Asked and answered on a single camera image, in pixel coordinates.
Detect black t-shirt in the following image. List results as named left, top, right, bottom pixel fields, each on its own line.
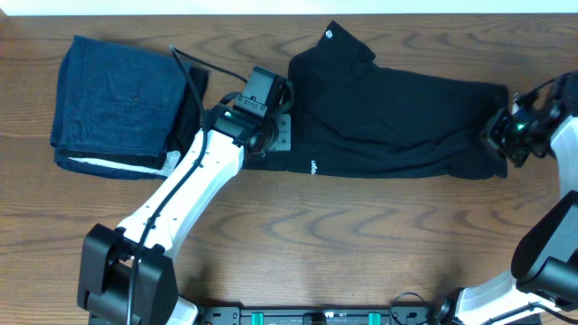
left=244, top=22, right=508, bottom=180

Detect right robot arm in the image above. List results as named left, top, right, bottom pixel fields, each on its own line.
left=429, top=71, right=577, bottom=324

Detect folded dark blue jeans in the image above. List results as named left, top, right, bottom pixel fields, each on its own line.
left=50, top=36, right=192, bottom=180

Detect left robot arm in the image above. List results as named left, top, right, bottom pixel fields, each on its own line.
left=77, top=67, right=294, bottom=325

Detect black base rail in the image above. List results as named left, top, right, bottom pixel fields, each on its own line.
left=193, top=305, right=431, bottom=325

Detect folded black garment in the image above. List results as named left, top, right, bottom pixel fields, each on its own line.
left=168, top=67, right=209, bottom=165

